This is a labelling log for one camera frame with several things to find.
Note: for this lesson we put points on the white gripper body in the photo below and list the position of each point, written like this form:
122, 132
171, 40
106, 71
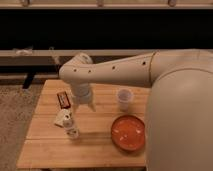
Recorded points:
81, 93

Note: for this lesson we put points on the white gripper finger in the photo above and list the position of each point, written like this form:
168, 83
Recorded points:
92, 107
75, 108

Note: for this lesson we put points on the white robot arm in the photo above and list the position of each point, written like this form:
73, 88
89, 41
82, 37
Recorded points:
179, 111

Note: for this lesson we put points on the orange round plate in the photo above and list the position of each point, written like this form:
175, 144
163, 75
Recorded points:
128, 133

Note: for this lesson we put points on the wooden bench rail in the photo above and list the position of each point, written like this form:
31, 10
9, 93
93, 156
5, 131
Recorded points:
93, 58

